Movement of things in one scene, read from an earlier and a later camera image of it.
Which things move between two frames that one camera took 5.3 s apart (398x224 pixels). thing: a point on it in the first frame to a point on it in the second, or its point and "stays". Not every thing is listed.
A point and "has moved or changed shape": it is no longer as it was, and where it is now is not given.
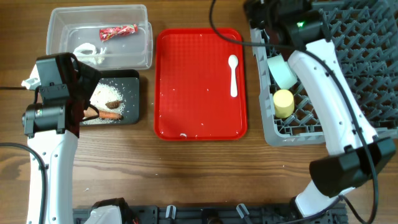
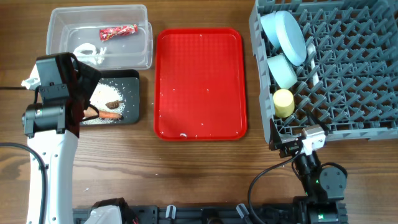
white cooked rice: x=102 y=94 stays
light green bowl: x=282 y=72 stays
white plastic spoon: x=232 y=61 has moved or changed shape
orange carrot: x=110 y=115 stays
